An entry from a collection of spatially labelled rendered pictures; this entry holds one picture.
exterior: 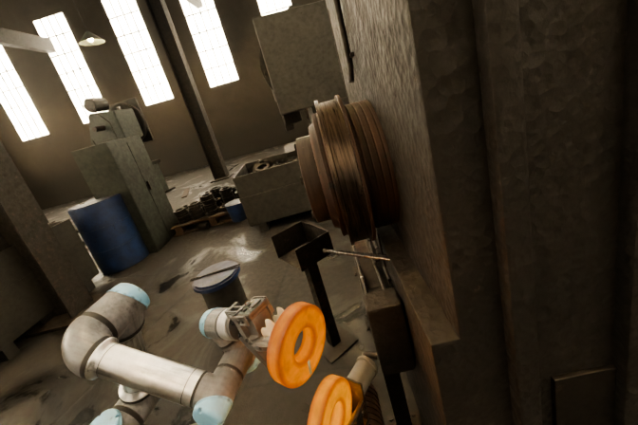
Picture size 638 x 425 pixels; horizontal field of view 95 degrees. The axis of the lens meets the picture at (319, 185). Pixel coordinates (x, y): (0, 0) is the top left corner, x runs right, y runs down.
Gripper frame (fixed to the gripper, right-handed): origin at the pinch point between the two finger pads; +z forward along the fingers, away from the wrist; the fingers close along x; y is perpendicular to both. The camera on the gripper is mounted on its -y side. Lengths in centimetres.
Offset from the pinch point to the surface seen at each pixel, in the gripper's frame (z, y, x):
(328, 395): 0.1, -14.7, -0.3
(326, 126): 7.0, 35.9, 32.4
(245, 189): -230, 30, 175
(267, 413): -91, -71, 21
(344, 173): 8.9, 23.6, 27.8
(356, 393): -1.8, -23.6, 7.8
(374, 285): -16, -22, 48
